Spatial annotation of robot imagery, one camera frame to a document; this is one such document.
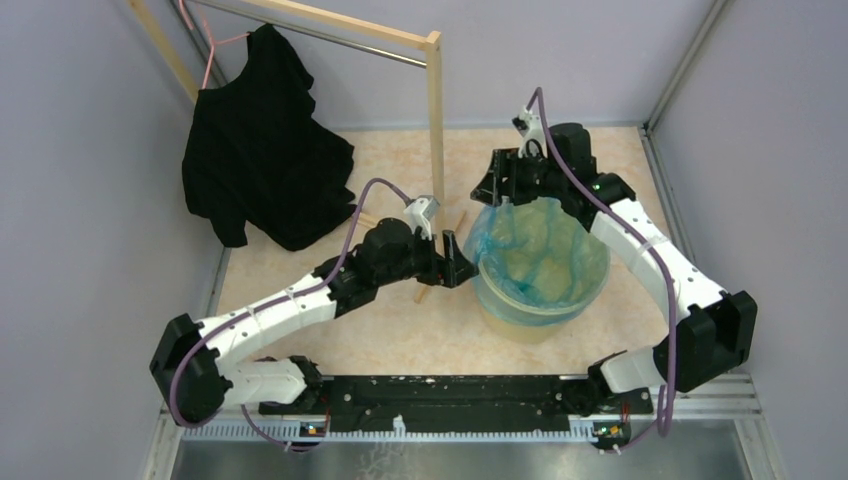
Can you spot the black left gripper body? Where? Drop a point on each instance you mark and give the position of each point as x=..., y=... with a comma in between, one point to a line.
x=425, y=265

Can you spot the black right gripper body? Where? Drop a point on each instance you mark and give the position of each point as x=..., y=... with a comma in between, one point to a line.
x=532, y=180

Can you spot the yellow plastic trash bin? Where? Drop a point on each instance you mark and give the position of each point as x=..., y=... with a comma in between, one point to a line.
x=536, y=328

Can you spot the blue plastic trash bag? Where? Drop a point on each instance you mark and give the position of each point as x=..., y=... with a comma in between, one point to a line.
x=536, y=258

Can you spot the wooden clothes rack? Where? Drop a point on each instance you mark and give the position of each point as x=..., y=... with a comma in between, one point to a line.
x=271, y=11

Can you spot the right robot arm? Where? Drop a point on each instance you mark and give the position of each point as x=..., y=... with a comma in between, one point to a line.
x=710, y=329

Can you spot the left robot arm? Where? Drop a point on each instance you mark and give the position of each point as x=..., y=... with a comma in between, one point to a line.
x=201, y=366

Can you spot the black hanging shirt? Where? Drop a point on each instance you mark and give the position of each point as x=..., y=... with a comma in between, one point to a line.
x=256, y=155

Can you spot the pink clothes hanger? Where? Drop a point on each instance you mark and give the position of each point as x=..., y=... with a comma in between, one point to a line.
x=196, y=21

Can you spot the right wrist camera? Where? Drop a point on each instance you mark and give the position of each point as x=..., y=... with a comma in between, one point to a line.
x=529, y=126

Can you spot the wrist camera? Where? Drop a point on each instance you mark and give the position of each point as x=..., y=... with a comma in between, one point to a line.
x=420, y=213
x=529, y=126

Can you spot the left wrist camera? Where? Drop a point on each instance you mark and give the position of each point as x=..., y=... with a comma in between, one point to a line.
x=420, y=213

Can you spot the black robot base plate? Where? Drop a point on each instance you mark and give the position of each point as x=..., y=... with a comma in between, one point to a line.
x=457, y=404

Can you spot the white slotted cable duct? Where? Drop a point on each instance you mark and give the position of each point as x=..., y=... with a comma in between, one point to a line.
x=238, y=429

